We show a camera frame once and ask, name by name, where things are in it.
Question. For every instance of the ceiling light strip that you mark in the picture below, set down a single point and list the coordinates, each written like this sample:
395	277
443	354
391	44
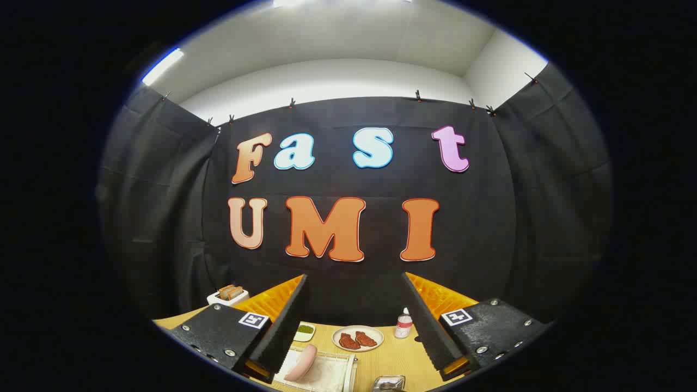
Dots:
291	2
162	66

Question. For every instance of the black backdrop cloth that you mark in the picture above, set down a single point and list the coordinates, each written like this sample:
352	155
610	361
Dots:
479	228

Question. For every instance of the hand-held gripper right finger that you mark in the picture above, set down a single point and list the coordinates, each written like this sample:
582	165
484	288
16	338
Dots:
430	332

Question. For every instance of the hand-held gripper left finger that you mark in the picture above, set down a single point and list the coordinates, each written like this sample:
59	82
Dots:
288	326

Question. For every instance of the white divided dish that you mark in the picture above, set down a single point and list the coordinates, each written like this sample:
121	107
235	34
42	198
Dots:
303	336

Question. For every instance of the white drain tray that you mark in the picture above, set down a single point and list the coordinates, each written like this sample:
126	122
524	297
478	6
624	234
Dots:
329	375

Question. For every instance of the pile of green beans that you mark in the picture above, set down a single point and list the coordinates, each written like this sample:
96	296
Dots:
306	329

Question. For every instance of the pink plate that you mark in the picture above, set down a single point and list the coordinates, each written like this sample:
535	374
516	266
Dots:
302	362

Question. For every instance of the clear bottle red label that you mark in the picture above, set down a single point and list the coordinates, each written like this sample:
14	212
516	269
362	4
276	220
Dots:
403	325

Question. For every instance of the white round plate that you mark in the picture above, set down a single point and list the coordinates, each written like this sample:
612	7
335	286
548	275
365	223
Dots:
375	340

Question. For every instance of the white toaster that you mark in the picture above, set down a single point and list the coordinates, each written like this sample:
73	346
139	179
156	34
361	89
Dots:
218	299

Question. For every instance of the brown toast slice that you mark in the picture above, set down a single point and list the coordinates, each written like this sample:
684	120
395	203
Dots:
236	293
225	291

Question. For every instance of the red-brown steak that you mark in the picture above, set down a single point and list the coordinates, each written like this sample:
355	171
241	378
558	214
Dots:
348	342
366	339

